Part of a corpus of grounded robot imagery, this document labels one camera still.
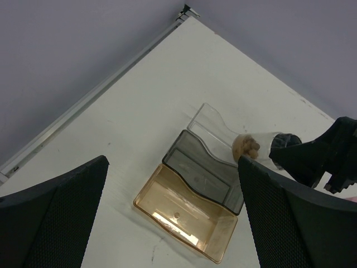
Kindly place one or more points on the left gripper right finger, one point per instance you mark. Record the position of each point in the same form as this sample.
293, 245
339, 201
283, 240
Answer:
294, 225

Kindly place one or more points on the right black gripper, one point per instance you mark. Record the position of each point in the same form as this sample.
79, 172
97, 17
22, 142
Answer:
333, 152

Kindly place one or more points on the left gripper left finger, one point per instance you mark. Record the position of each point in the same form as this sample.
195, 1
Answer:
49, 224

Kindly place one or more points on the black-knob bottle brown contents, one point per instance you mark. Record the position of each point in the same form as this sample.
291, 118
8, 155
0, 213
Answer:
258, 146

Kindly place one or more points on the smoky grey plastic bin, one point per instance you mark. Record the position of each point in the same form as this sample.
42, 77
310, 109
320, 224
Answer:
210, 178

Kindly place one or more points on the clear plastic bin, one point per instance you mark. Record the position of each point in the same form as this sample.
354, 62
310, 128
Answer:
208, 125

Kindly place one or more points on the left aluminium table rail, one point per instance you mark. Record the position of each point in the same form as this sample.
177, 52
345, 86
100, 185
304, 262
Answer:
25, 154

